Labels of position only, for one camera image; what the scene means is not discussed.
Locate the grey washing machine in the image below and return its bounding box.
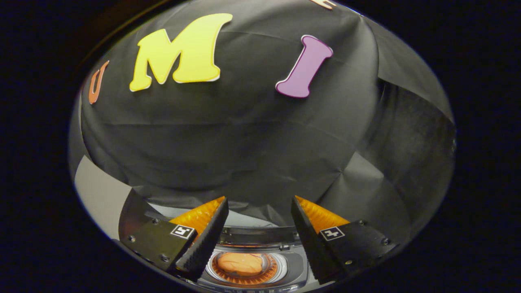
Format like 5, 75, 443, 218
179, 226, 322, 293

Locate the orange polo shirt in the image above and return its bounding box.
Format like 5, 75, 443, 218
217, 252, 264, 276

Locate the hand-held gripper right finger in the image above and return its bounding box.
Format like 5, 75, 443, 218
291, 195, 399, 284

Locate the dark washing machine lid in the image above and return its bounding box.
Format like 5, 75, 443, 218
221, 226, 301, 247

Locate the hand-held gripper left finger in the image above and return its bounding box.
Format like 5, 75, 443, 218
119, 196, 229, 282

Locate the grey cabinet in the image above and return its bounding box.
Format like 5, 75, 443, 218
74, 156, 171, 241

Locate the black backdrop cloth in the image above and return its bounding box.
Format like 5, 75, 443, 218
69, 0, 456, 245

